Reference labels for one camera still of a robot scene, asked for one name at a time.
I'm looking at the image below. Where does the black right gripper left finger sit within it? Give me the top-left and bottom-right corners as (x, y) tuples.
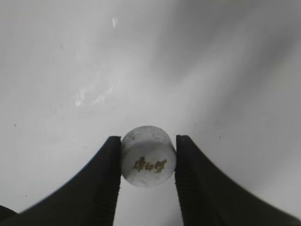
(0, 136), (121, 226)

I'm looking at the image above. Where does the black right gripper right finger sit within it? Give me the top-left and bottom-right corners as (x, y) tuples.
(175, 135), (301, 226)

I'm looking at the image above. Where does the white bottle cap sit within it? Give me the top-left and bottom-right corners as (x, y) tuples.
(121, 125), (176, 188)

